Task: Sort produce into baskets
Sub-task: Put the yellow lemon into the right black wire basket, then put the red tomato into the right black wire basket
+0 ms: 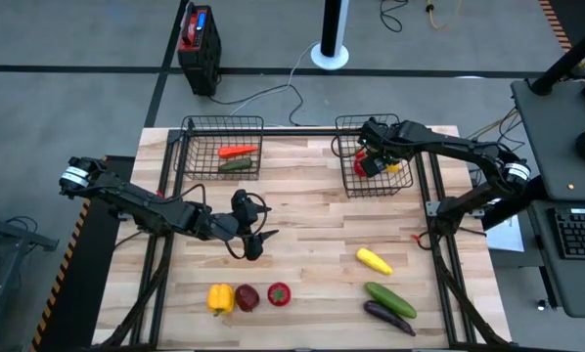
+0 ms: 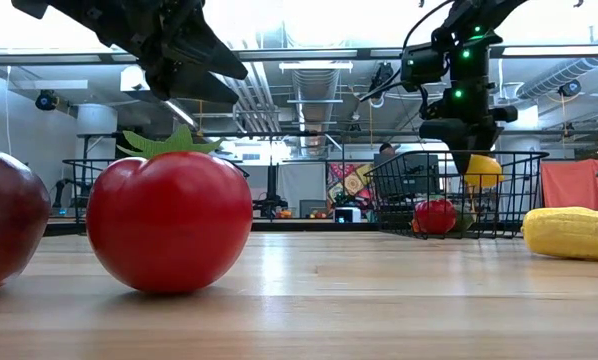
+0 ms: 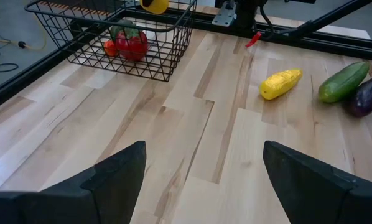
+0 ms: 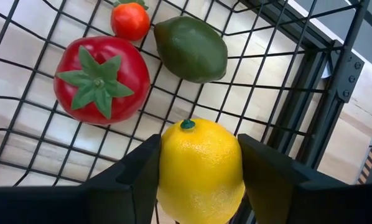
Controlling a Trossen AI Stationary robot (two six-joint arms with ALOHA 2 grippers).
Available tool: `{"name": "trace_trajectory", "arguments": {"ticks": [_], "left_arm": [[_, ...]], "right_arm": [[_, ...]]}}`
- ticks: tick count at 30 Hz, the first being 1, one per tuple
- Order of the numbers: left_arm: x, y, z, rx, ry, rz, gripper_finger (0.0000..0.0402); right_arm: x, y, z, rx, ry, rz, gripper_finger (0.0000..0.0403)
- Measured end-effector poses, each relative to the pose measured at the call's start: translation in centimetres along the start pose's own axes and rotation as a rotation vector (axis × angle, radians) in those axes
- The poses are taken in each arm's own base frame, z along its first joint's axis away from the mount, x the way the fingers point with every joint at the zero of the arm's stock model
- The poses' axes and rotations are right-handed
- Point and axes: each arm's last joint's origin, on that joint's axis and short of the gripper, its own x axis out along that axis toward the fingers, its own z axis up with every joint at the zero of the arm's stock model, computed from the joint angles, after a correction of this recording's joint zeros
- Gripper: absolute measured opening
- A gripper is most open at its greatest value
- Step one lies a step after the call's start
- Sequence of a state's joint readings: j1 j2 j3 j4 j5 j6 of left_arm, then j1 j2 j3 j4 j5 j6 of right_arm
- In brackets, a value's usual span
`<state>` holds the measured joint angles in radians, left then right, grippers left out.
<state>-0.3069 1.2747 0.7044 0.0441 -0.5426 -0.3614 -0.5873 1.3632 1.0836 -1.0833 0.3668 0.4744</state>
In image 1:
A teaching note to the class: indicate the black vertical pole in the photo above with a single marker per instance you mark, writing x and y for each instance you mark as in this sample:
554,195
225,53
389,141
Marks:
566,58

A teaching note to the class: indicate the dark red apple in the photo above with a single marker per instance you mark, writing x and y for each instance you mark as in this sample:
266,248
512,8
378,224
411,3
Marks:
247,297

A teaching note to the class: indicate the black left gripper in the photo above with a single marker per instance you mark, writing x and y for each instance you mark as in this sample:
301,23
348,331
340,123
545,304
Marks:
221,227

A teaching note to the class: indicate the black hazard striped floor mat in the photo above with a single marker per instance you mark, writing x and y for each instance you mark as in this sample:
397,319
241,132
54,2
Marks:
77,274
576,19

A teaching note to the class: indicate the dark green cucumber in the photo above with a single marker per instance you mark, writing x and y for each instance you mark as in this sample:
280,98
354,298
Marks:
236,164

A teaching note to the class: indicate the black caster wheel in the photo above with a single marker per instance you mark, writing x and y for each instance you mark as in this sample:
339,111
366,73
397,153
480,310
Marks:
543,304

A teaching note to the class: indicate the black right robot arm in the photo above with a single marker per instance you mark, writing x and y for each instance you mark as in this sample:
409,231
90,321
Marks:
459,146

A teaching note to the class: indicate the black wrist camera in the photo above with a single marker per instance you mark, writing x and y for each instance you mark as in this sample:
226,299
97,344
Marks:
372,166
242,199

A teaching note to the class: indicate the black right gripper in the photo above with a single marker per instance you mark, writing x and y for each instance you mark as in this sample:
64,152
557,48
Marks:
385,139

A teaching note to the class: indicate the grey desk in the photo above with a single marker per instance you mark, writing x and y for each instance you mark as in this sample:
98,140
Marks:
556,146

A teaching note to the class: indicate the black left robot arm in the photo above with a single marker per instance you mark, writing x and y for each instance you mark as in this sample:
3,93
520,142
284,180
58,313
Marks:
126,195

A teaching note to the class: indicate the black metal table frame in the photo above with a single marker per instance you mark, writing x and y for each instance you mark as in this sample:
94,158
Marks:
297,132

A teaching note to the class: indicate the red tomato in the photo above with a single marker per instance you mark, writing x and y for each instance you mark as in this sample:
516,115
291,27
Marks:
358,167

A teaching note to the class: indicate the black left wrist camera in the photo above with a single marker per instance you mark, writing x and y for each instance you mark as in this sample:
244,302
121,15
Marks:
242,199

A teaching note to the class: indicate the white black pillar stand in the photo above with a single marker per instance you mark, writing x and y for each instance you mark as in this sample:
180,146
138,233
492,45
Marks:
331,39

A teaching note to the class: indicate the black keyboard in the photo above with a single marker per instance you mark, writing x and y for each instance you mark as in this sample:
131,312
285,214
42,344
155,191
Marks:
581,234

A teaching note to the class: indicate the black diagonal strut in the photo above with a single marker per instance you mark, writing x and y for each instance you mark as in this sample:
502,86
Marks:
517,200

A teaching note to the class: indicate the yellow corn cob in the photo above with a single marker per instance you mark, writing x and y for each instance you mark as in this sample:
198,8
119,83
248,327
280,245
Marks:
373,261

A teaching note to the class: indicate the purple eggplant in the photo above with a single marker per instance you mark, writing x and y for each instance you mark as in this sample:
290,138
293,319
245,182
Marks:
388,317

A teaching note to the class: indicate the yellow bell pepper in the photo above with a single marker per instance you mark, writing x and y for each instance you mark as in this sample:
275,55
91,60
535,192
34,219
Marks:
220,298

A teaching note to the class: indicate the red black battery box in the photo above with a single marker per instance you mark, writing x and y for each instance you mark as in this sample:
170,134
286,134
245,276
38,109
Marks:
199,49

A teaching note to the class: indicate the grey metal stand base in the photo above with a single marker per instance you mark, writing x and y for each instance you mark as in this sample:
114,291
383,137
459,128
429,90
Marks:
18,234

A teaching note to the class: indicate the orange carrot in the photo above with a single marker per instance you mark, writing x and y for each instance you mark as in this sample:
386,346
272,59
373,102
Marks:
238,151

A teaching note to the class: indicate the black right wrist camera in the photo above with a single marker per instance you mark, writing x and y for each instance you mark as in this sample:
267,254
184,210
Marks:
372,166

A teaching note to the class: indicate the yellow lemon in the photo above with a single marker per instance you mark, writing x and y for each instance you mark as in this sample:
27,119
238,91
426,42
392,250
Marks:
393,168

